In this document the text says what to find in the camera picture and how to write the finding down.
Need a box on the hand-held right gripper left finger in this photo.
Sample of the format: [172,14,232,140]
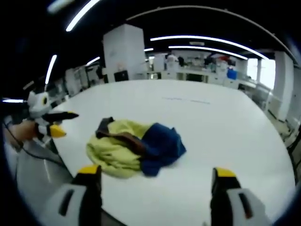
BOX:
[40,164,103,226]

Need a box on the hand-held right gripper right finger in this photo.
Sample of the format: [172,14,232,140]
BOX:
[210,167,275,226]

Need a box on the yellow blue brown garment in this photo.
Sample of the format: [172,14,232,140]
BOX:
[86,116,187,180]

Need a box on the person's left hand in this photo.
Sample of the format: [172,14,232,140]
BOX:
[10,120,38,142]

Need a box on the short ceiling light strip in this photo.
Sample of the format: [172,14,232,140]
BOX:
[86,56,101,66]
[44,54,58,85]

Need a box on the white shelving rack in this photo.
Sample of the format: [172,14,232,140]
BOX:
[64,65,104,95]

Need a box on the black monitor box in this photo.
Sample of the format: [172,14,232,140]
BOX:
[113,70,129,82]

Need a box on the white square pillar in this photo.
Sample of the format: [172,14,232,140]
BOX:
[103,23,145,82]

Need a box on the long ceiling light strip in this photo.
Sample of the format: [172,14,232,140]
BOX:
[168,45,249,60]
[65,0,102,32]
[150,35,267,60]

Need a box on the blue container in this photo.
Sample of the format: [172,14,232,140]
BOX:
[226,67,237,80]

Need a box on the bright window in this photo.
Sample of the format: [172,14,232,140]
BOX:
[247,57,276,90]

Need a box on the white lab counter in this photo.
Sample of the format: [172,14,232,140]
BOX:
[145,63,226,83]

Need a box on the dark gripper cable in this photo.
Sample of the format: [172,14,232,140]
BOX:
[3,117,66,167]

